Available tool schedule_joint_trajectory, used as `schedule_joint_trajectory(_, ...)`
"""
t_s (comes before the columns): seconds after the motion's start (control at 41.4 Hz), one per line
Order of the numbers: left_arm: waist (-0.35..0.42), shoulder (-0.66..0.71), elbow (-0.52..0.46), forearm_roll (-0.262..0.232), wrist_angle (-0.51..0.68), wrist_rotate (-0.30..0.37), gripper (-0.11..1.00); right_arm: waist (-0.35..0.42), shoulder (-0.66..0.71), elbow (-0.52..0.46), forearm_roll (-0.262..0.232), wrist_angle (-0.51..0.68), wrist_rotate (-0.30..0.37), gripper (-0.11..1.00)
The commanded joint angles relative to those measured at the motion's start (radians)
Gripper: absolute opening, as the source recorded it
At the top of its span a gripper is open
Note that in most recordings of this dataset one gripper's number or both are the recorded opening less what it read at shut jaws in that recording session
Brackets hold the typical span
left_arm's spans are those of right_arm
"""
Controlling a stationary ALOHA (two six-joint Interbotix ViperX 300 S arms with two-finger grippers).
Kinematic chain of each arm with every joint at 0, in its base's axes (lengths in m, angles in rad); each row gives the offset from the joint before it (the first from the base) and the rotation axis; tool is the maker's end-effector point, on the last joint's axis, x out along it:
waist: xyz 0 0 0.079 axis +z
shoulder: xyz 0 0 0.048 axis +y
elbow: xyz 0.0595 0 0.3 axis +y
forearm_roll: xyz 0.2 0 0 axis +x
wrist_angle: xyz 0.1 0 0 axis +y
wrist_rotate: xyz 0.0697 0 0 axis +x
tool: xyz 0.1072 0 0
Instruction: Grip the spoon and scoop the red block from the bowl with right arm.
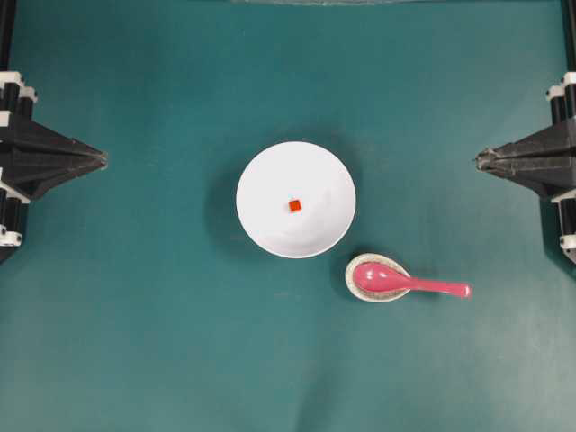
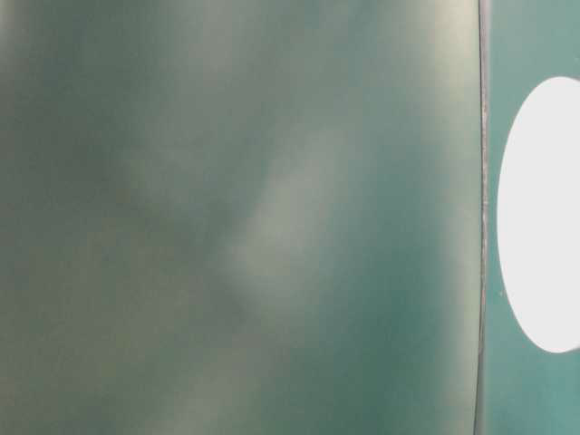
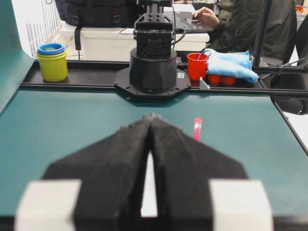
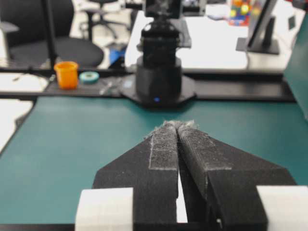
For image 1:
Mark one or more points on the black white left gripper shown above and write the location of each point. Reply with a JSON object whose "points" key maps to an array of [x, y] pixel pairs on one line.
{"points": [[26, 179]]}

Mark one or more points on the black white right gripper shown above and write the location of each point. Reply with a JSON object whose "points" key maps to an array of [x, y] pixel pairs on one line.
{"points": [[557, 182]]}

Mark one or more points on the pink ceramic spoon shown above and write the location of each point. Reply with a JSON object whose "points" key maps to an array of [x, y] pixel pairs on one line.
{"points": [[379, 278]]}

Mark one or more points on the small red cube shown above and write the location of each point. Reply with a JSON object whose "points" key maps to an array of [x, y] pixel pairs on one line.
{"points": [[295, 206]]}

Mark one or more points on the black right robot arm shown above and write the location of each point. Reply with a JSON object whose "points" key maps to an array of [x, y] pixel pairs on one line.
{"points": [[544, 162]]}

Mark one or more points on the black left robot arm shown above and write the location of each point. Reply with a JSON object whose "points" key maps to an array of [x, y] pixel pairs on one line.
{"points": [[8, 9]]}

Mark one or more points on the speckled small spoon rest dish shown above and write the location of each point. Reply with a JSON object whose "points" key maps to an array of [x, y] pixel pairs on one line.
{"points": [[376, 297]]}

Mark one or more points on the white ceramic bowl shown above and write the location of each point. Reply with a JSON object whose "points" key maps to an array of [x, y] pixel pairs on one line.
{"points": [[302, 171]]}

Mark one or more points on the dark green table mat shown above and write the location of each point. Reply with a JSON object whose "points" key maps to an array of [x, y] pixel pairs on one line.
{"points": [[137, 301]]}

